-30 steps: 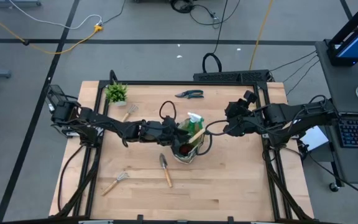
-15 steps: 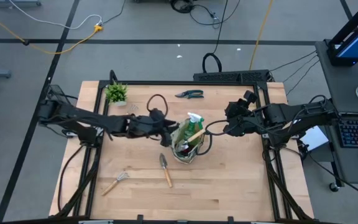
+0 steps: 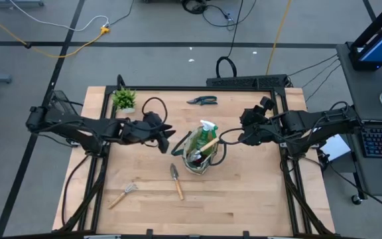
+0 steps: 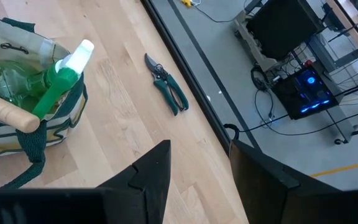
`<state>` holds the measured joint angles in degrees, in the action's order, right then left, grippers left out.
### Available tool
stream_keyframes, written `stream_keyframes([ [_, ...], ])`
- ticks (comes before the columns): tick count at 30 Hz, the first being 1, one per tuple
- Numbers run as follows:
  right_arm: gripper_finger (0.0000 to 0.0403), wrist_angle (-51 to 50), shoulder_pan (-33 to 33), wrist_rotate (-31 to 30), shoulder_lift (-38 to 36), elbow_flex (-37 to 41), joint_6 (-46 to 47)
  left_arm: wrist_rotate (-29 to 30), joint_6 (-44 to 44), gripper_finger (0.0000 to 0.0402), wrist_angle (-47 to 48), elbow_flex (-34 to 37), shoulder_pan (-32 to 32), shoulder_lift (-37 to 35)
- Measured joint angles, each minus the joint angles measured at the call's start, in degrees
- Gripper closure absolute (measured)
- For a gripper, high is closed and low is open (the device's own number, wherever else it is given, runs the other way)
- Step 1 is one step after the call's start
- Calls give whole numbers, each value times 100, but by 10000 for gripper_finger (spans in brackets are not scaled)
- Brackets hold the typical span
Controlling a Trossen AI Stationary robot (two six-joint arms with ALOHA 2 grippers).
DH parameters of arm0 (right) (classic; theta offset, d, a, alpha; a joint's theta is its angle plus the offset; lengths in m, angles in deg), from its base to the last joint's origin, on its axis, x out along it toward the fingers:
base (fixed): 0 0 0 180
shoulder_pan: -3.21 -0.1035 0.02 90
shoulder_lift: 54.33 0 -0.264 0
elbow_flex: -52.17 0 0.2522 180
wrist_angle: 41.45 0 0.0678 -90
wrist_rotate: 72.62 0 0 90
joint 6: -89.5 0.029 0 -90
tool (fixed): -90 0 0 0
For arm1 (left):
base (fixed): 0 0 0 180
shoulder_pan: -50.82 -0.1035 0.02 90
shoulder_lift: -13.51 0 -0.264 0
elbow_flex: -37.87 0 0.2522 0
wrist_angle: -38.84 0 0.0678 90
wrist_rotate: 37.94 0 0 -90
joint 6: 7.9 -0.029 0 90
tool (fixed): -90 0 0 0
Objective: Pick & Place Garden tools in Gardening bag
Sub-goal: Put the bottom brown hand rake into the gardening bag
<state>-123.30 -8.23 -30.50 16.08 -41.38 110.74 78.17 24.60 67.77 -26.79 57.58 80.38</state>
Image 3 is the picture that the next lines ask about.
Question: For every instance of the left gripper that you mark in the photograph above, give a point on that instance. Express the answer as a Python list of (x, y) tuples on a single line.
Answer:
[(141, 132)]

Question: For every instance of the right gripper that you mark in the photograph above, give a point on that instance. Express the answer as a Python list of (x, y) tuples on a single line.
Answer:
[(265, 127)]

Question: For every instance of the green plastic spray bottle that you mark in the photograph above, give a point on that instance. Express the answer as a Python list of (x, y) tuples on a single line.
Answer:
[(207, 134)]

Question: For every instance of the red gardening gloves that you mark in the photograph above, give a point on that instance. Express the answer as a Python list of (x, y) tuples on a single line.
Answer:
[(197, 162)]

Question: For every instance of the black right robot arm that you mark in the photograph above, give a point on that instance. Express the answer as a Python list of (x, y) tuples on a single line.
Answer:
[(310, 123)]

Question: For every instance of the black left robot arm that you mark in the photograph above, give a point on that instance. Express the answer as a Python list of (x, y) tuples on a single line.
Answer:
[(65, 121)]

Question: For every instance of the cream canvas gardening bag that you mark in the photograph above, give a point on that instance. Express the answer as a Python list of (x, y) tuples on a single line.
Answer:
[(207, 164)]

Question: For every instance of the black vented power box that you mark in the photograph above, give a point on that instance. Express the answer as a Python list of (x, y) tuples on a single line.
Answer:
[(244, 81)]

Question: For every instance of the artificial plant in white pot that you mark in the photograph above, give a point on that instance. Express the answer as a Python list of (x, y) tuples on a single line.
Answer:
[(124, 99)]

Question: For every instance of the white paper sheet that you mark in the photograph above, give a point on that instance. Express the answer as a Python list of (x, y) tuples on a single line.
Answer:
[(332, 147)]

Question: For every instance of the grey side desk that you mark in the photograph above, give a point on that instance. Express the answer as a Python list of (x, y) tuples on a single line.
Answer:
[(360, 93)]

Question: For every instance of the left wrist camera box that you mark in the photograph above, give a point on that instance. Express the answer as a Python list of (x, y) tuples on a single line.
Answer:
[(152, 119)]

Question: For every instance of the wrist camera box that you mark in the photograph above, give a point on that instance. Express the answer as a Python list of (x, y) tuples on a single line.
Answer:
[(267, 103), (152, 119)]

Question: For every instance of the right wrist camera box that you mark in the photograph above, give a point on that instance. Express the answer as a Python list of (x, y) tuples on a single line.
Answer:
[(267, 103)]

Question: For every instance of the black aluminium table frame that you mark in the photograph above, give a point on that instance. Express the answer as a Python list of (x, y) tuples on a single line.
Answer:
[(177, 89)]

